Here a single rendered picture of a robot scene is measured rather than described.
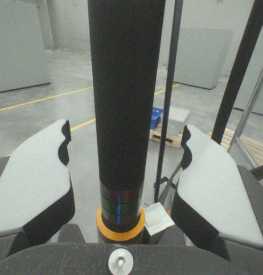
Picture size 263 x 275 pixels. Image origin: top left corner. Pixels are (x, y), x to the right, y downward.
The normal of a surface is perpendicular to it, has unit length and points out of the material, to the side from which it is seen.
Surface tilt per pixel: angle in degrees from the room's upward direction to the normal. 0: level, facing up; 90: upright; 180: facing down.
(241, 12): 90
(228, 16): 90
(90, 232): 1
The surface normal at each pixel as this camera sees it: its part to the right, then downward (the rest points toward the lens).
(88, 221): 0.05, -0.85
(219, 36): -0.60, 0.40
